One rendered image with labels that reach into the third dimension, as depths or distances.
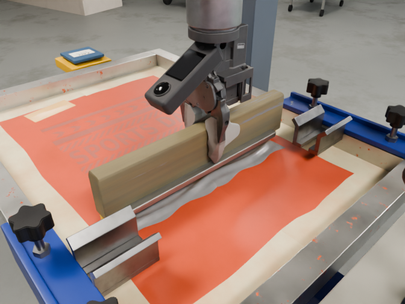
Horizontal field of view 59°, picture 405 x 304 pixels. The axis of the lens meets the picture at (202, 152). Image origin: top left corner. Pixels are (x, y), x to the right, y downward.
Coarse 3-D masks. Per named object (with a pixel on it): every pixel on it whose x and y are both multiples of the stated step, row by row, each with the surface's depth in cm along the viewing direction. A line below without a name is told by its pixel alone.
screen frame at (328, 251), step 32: (128, 64) 100; (160, 64) 105; (0, 96) 81; (32, 96) 85; (256, 96) 81; (384, 160) 63; (0, 192) 53; (384, 192) 53; (352, 224) 48; (320, 256) 43; (288, 288) 40; (320, 288) 44
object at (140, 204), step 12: (252, 144) 64; (228, 156) 61; (204, 168) 58; (216, 168) 59; (180, 180) 55; (192, 180) 56; (156, 192) 53; (168, 192) 54; (132, 204) 51; (144, 204) 51
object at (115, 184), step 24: (264, 96) 65; (240, 120) 60; (264, 120) 65; (168, 144) 52; (192, 144) 55; (240, 144) 63; (96, 168) 47; (120, 168) 47; (144, 168) 50; (168, 168) 53; (192, 168) 57; (96, 192) 48; (120, 192) 49; (144, 192) 52
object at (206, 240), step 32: (32, 128) 76; (32, 160) 66; (64, 160) 66; (64, 192) 58; (224, 192) 58; (160, 224) 53; (192, 224) 53; (224, 224) 53; (256, 224) 53; (160, 256) 48; (192, 256) 48; (224, 256) 48; (160, 288) 44; (192, 288) 44
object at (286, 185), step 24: (96, 96) 89; (120, 96) 89; (288, 144) 71; (264, 168) 64; (288, 168) 64; (312, 168) 64; (336, 168) 64; (240, 192) 58; (264, 192) 58; (288, 192) 58; (312, 192) 58; (264, 216) 54; (288, 216) 54
